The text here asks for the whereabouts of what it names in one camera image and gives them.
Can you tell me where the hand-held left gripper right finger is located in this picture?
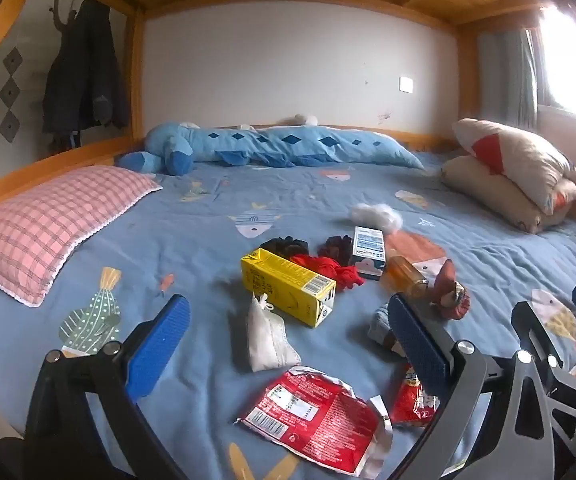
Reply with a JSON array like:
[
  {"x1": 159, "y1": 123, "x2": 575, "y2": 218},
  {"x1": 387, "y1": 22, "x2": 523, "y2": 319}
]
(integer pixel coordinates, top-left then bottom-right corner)
[{"x1": 387, "y1": 292, "x2": 563, "y2": 480}]

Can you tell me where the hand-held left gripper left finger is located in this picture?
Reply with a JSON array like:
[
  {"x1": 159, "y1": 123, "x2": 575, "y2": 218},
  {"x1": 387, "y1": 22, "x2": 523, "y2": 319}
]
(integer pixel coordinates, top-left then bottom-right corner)
[{"x1": 23, "y1": 294, "x2": 191, "y2": 480}]

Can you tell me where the small red snack packet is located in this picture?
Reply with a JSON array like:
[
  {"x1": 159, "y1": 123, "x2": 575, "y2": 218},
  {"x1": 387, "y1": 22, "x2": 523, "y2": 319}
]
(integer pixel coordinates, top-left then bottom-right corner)
[{"x1": 390, "y1": 360, "x2": 441, "y2": 428}]

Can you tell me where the amber plastic bottle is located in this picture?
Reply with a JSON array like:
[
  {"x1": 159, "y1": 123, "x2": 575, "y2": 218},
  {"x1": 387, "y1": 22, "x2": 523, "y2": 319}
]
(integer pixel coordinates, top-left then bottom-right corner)
[{"x1": 380, "y1": 256, "x2": 429, "y2": 301}]

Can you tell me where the red cloth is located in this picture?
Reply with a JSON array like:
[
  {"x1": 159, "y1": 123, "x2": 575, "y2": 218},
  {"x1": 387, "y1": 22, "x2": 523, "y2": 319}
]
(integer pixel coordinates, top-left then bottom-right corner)
[{"x1": 290, "y1": 254, "x2": 366, "y2": 293}]

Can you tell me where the white sachet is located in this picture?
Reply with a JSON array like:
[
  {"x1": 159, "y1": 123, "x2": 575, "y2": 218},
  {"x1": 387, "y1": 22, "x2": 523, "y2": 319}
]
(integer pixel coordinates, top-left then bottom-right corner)
[{"x1": 245, "y1": 292, "x2": 303, "y2": 373}]

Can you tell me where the large red snack wrapper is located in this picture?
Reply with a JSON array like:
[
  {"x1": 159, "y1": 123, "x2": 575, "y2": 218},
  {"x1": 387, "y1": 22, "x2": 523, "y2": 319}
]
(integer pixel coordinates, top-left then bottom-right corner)
[{"x1": 233, "y1": 366, "x2": 393, "y2": 478}]

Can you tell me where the yellow drink carton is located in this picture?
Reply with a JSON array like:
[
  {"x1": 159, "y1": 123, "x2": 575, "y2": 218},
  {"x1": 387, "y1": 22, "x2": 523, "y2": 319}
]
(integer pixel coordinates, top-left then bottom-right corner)
[{"x1": 240, "y1": 247, "x2": 337, "y2": 329}]

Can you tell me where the black scrunchie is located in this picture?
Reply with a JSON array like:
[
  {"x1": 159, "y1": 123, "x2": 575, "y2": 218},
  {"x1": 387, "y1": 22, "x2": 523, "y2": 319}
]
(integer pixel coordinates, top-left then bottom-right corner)
[{"x1": 259, "y1": 235, "x2": 311, "y2": 261}]

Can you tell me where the grey sock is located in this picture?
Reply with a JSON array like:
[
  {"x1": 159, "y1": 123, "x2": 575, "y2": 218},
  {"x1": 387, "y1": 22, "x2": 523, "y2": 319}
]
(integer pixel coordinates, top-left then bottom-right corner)
[{"x1": 368, "y1": 300, "x2": 409, "y2": 356}]

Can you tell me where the brown plush toy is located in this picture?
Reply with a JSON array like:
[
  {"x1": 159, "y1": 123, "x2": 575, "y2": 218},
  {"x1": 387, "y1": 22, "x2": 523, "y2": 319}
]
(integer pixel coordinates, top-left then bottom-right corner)
[{"x1": 430, "y1": 257, "x2": 471, "y2": 321}]

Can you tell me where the blue and white carton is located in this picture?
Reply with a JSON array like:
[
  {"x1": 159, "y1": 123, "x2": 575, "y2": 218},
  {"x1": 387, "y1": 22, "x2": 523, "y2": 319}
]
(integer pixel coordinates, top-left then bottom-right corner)
[{"x1": 350, "y1": 226, "x2": 387, "y2": 281}]

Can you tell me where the dark red scrunchie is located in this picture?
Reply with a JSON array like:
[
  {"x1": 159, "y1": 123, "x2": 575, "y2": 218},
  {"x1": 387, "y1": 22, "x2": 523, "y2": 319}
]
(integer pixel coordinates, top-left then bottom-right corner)
[{"x1": 317, "y1": 235, "x2": 353, "y2": 266}]

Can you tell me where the white fluffy scrunchie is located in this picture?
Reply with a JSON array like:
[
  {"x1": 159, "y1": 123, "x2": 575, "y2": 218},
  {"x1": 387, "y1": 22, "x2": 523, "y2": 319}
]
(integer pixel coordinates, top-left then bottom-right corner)
[{"x1": 350, "y1": 202, "x2": 403, "y2": 235}]

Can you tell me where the pink plaid pillow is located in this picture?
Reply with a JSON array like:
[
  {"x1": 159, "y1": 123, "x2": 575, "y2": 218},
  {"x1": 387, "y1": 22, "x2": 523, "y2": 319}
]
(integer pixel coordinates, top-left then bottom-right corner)
[{"x1": 0, "y1": 165, "x2": 163, "y2": 308}]

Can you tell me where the cream folded quilt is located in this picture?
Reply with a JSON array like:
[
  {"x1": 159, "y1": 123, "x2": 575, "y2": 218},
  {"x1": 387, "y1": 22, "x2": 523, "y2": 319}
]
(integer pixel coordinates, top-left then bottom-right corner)
[{"x1": 440, "y1": 118, "x2": 576, "y2": 235}]

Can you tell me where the blue crocodile plush pillow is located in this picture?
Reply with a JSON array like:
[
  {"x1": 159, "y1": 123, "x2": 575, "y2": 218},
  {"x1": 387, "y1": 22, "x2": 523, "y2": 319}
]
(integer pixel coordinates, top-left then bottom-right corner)
[{"x1": 115, "y1": 121, "x2": 426, "y2": 177}]

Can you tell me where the grey curtain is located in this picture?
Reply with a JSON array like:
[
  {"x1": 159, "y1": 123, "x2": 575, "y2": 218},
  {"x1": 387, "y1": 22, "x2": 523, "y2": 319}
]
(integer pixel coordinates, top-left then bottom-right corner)
[{"x1": 478, "y1": 27, "x2": 538, "y2": 128}]

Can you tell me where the window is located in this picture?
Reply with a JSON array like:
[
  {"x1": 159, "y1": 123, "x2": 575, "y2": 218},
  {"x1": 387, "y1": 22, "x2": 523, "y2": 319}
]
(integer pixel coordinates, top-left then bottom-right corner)
[{"x1": 538, "y1": 5, "x2": 576, "y2": 126}]

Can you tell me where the white plush toy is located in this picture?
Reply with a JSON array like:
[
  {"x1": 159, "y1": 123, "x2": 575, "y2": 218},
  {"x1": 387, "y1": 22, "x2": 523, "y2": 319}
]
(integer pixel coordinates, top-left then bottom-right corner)
[{"x1": 238, "y1": 112, "x2": 319, "y2": 130}]

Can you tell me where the dark hanging jacket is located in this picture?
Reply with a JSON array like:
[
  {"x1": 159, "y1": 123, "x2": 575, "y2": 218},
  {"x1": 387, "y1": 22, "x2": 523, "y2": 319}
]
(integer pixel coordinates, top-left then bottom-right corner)
[{"x1": 42, "y1": 0, "x2": 131, "y2": 153}]

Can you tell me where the coat rack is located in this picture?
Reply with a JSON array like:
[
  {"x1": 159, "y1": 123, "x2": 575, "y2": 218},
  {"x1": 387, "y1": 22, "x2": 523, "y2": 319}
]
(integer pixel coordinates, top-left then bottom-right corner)
[{"x1": 48, "y1": 0, "x2": 81, "y2": 33}]

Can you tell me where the wooden bunk bed frame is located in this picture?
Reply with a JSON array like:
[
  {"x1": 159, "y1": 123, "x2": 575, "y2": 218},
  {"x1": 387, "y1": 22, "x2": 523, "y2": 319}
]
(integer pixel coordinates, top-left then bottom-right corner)
[{"x1": 0, "y1": 0, "x2": 576, "y2": 221}]

